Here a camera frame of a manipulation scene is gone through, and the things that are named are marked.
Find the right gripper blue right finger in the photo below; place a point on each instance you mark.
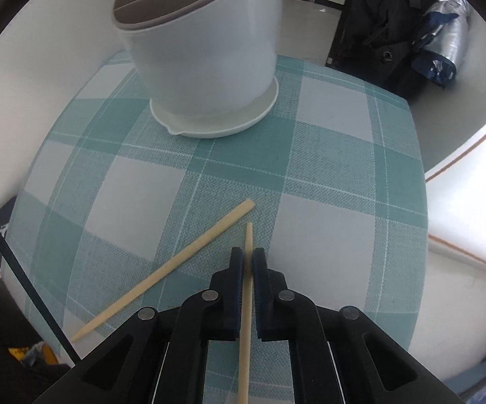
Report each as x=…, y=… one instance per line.
x=267, y=284

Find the teal plaid tablecloth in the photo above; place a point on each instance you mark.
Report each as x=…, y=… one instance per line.
x=334, y=171

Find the silver folded umbrella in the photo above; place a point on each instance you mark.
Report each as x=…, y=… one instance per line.
x=441, y=41

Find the black jacket hanging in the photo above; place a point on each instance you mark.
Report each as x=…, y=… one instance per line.
x=374, y=42

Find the white utensil holder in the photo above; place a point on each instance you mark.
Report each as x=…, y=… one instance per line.
x=208, y=65

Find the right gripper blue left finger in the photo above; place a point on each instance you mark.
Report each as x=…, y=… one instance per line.
x=227, y=310

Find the wooden chopstick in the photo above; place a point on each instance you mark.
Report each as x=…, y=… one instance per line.
x=246, y=321
x=189, y=251

